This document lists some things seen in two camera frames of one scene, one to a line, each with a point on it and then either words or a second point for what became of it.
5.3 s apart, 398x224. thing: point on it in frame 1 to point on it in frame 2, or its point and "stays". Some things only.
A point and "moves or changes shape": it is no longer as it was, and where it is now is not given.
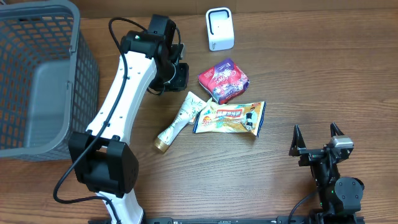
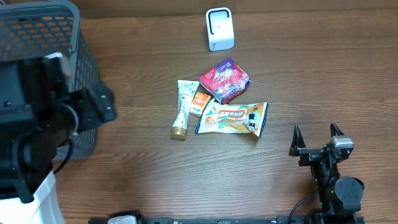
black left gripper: [182, 81] to [94, 117]
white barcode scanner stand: [220, 28] stays
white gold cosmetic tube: [192, 105] moves or changes shape
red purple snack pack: [224, 82] stays
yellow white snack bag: [240, 117] stays
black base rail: [321, 220] stays
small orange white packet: [192, 118] to [199, 102]
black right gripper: [310, 155] stays
